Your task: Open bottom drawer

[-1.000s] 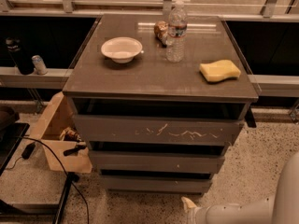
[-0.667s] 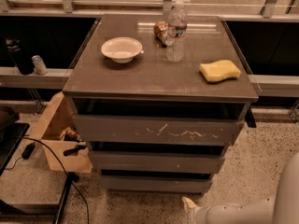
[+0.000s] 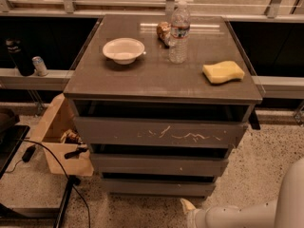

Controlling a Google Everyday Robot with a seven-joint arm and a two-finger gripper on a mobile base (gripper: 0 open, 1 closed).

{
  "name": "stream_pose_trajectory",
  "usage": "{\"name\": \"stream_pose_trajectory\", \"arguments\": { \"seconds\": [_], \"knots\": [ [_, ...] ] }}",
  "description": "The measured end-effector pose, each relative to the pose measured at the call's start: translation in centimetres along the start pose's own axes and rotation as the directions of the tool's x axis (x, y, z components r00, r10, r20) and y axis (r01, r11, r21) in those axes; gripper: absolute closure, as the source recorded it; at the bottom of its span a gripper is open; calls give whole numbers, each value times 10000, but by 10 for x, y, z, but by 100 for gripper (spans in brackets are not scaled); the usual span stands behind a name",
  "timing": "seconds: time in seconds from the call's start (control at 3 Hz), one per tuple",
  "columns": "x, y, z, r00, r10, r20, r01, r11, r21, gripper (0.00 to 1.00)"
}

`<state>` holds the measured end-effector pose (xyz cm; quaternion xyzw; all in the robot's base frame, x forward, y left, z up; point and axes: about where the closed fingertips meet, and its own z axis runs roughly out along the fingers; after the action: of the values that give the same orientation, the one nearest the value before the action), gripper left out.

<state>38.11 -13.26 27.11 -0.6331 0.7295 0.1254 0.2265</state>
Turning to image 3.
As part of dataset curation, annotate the open cardboard box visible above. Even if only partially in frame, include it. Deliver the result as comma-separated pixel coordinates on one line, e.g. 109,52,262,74
29,94,94,177

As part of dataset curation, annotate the brown crumpled snack bag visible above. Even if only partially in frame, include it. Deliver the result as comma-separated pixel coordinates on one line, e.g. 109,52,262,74
157,22,171,46

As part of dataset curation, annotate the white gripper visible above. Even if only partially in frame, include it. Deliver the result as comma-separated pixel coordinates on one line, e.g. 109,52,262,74
180,199,200,228

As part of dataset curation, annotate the black metal stand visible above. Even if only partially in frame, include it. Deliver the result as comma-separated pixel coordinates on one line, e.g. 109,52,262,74
0,108,80,228

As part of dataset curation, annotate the black tool in box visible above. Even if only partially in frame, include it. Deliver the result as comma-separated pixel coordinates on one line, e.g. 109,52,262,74
64,147,88,160

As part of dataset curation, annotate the grey top drawer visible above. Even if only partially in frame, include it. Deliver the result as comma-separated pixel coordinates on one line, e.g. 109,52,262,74
73,100,256,149

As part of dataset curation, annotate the grey drawer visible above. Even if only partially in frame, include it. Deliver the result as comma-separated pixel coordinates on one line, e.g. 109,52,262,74
102,173,215,199
90,144,228,177
73,100,256,149

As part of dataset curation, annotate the grey bottom drawer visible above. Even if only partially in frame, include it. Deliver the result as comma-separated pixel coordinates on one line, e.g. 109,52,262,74
102,173,215,199

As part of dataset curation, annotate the clear plastic water bottle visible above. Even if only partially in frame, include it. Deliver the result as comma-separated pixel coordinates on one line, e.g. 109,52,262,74
169,1,191,64

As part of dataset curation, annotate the grey drawer cabinet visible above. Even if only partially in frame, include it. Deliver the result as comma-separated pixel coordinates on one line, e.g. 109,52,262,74
63,14,264,199

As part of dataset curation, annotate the grey middle drawer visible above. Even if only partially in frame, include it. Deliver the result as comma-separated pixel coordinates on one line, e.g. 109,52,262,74
90,144,228,177

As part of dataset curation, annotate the white bowl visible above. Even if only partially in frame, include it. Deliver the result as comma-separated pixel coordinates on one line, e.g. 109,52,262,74
103,38,145,65

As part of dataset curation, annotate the yellow sponge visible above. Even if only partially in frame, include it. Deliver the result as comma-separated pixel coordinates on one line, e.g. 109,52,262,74
202,61,245,85

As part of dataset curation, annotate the silver drink can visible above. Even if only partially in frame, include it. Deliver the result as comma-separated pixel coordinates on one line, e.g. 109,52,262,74
32,56,48,76

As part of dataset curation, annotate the black thermos bottle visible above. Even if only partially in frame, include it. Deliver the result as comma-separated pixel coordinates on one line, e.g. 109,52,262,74
6,38,34,76

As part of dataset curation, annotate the black power adapter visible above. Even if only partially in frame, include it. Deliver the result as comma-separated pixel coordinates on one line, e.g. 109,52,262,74
22,145,36,162

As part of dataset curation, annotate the black cable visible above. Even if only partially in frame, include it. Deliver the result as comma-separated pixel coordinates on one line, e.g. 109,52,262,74
4,139,92,228

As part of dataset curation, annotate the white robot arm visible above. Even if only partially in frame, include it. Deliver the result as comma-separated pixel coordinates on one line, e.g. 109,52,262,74
180,159,304,228

